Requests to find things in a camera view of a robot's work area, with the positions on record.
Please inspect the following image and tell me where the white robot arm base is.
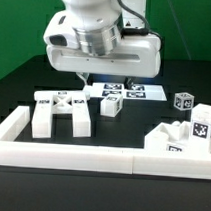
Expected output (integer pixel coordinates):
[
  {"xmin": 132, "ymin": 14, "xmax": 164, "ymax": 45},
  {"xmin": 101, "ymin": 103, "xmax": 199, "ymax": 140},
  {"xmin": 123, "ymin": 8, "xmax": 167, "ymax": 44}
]
[{"xmin": 122, "ymin": 0, "xmax": 146, "ymax": 28}]

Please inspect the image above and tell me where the small white marker cube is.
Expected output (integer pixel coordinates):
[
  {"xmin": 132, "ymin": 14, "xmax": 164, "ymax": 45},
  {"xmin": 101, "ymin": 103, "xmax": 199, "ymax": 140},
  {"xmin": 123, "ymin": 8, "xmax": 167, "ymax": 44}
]
[{"xmin": 174, "ymin": 92, "xmax": 194, "ymax": 111}]

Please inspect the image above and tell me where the white U-shaped boundary frame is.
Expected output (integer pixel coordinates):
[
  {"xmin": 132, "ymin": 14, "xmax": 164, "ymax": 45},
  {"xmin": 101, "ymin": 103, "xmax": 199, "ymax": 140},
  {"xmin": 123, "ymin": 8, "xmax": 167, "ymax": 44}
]
[{"xmin": 0, "ymin": 106, "xmax": 211, "ymax": 179}]

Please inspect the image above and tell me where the white chair back piece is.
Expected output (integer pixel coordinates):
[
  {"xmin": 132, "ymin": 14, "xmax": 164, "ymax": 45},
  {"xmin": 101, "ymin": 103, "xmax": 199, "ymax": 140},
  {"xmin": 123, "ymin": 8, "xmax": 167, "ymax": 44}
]
[{"xmin": 31, "ymin": 90, "xmax": 91, "ymax": 138}]

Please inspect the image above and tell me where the white marker sheet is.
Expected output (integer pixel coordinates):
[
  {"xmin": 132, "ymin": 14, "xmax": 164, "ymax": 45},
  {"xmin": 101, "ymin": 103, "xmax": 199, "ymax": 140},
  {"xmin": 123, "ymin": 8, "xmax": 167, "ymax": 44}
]
[{"xmin": 83, "ymin": 82, "xmax": 167, "ymax": 101}]

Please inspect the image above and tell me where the white chair seat piece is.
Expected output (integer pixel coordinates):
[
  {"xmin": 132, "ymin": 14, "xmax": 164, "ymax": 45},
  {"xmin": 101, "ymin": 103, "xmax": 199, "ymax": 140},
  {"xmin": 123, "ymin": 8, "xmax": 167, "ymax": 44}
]
[{"xmin": 144, "ymin": 121, "xmax": 191, "ymax": 152}]

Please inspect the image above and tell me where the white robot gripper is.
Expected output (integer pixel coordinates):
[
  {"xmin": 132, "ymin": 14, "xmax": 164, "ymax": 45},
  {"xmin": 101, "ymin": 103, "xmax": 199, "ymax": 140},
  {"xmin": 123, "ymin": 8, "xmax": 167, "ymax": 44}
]
[{"xmin": 43, "ymin": 10, "xmax": 161, "ymax": 90}]

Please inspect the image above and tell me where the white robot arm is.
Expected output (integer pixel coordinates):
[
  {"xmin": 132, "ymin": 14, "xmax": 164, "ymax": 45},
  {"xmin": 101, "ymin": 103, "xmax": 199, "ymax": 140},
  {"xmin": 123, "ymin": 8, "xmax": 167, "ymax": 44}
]
[{"xmin": 43, "ymin": 0, "xmax": 162, "ymax": 86}]

